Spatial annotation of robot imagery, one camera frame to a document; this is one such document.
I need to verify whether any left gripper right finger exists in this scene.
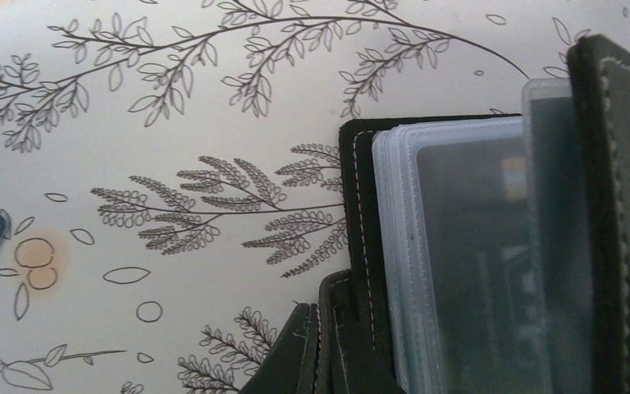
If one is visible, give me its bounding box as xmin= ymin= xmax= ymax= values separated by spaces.
xmin=317 ymin=272 xmax=404 ymax=393

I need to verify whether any floral patterned table mat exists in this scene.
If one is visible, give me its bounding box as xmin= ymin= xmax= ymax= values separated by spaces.
xmin=0 ymin=1 xmax=630 ymax=393

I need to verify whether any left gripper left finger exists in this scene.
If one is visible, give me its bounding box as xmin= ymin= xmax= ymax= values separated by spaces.
xmin=240 ymin=304 xmax=320 ymax=394

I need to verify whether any black card holder wallet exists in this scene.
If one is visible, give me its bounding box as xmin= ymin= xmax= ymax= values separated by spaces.
xmin=340 ymin=34 xmax=630 ymax=393

